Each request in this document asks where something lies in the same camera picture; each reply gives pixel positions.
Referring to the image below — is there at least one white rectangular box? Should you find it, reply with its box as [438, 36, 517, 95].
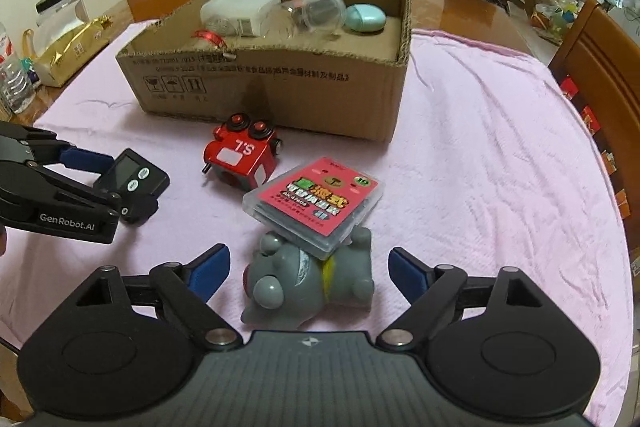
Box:
[200, 0, 281, 37]

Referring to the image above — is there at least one wooden chair right side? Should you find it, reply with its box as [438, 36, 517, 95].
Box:
[549, 0, 639, 251]

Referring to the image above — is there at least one gold foil bag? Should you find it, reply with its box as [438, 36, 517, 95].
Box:
[22, 15, 113, 88]

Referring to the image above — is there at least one clear bottle red band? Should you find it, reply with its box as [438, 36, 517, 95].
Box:
[184, 28, 236, 61]

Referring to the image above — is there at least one clear round plastic jar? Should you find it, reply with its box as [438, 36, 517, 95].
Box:
[270, 0, 346, 37]

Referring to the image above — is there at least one pink tablecloth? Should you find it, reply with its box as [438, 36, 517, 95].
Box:
[1, 25, 634, 426]

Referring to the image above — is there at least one cardboard box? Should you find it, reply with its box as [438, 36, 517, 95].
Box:
[116, 0, 411, 143]

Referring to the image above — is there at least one black digital timer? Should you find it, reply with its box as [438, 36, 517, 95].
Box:
[93, 148, 170, 225]

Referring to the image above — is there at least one clear jar black lid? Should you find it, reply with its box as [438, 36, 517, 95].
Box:
[35, 0, 90, 49]

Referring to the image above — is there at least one grey cartoon figurine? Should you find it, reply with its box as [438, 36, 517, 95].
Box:
[241, 227, 375, 331]

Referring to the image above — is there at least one pink card case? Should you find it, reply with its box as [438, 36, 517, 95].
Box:
[242, 157, 385, 260]

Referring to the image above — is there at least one red toy train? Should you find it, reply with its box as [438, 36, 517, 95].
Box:
[202, 113, 282, 192]

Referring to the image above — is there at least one teal egg-shaped case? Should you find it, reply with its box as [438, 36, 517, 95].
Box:
[344, 3, 386, 34]

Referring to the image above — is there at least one plastic water bottle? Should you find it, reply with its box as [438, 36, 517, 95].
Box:
[0, 24, 36, 114]

